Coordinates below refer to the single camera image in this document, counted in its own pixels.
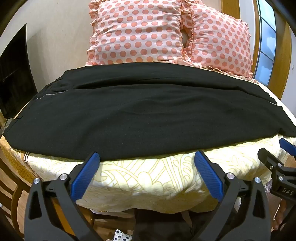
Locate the black pants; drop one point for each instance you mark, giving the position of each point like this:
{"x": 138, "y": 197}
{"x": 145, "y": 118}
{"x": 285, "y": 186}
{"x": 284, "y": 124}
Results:
{"x": 143, "y": 111}

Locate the wooden bed frame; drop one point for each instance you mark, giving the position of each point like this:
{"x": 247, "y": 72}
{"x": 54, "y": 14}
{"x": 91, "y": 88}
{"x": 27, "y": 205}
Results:
{"x": 13, "y": 185}

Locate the pink polka dot pillow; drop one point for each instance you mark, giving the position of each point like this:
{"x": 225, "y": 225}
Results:
{"x": 219, "y": 39}
{"x": 136, "y": 32}

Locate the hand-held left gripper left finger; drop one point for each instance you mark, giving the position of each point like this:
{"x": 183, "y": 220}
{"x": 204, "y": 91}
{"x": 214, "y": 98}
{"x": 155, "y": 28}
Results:
{"x": 86, "y": 173}

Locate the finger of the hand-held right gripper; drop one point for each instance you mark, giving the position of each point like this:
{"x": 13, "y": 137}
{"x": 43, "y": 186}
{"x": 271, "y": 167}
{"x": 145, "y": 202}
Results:
{"x": 270, "y": 160}
{"x": 287, "y": 144}

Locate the window with wooden frame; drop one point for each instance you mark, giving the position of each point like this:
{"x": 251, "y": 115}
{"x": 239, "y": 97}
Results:
{"x": 268, "y": 41}

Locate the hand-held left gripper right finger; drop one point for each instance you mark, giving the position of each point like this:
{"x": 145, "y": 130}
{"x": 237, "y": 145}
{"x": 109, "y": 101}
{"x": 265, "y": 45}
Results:
{"x": 208, "y": 173}

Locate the polka dot cloth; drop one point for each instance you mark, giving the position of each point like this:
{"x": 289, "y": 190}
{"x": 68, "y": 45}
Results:
{"x": 122, "y": 235}

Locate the black television screen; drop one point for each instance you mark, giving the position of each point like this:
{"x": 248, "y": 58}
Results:
{"x": 14, "y": 74}

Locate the yellow patterned bed sheet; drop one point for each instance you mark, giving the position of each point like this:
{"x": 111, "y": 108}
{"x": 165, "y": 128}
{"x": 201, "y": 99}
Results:
{"x": 143, "y": 183}

